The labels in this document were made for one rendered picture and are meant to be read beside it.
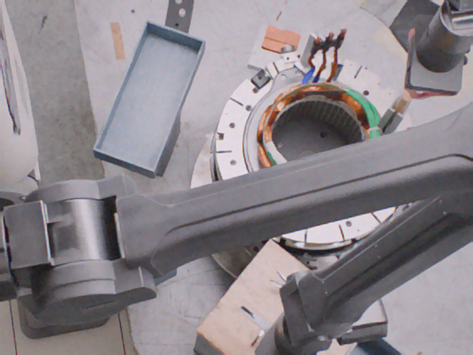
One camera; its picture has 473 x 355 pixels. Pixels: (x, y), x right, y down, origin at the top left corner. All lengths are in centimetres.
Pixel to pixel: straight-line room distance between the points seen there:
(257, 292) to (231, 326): 7
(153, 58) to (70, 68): 113
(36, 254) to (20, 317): 155
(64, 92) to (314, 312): 178
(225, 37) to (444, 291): 65
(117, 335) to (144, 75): 85
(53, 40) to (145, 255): 209
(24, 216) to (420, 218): 37
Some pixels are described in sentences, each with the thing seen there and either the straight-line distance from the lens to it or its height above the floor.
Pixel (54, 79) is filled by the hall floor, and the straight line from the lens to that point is 276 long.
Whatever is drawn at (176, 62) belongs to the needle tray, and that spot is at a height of 102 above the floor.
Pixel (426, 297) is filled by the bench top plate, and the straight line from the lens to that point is 185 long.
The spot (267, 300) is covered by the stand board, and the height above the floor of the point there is 106.
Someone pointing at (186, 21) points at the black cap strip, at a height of 80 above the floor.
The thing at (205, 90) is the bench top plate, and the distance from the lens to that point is 190.
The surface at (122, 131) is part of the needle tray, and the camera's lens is 161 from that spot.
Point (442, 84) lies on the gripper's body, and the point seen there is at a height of 140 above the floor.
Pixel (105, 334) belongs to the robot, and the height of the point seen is 26.
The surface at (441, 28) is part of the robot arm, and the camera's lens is 120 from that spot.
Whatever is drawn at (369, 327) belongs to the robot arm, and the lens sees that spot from 120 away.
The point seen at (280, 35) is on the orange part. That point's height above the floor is 81.
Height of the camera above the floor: 254
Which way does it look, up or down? 75 degrees down
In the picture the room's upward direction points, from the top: 4 degrees clockwise
